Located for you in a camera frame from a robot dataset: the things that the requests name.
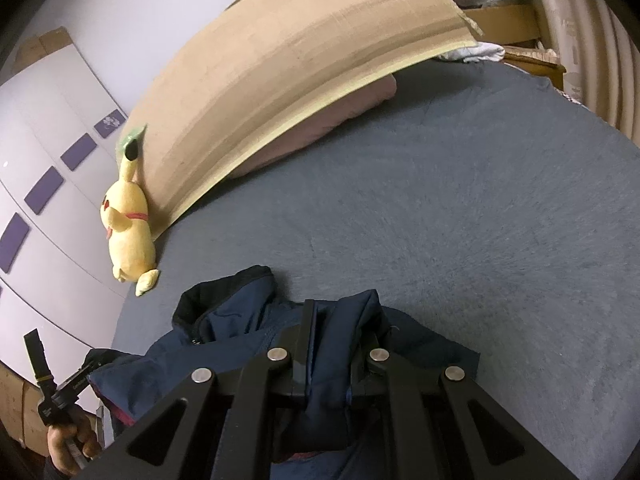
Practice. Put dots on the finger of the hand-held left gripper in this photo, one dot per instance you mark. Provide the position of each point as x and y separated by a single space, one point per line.
97 357

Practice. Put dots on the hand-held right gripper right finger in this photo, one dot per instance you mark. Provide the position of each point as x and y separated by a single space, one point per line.
370 377

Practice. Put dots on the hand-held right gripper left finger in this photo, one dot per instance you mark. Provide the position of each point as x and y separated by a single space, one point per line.
300 360

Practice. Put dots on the navy blue jacket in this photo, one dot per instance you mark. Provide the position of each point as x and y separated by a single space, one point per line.
235 320

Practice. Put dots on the person's left hand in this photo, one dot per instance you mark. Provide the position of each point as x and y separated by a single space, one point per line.
62 452

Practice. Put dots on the brown cardboard box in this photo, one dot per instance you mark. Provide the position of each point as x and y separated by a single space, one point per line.
20 410

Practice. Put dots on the yellow plush toy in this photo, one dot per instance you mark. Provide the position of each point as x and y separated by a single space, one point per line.
127 230

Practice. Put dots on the bed with grey sheet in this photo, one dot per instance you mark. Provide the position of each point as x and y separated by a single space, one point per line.
450 210

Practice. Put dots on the pink pillow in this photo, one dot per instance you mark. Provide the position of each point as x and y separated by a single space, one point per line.
310 132

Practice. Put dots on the beige cardboard sheet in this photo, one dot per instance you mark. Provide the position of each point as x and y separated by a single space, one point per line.
280 70

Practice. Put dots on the white cloth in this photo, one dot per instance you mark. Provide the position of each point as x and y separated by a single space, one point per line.
475 52

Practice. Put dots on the open cardboard box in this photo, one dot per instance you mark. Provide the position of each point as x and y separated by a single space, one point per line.
535 62

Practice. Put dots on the beige curtain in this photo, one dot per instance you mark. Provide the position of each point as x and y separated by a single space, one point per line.
595 50

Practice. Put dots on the purple wall panel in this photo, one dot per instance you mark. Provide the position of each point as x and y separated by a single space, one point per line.
12 242
110 123
78 151
44 190

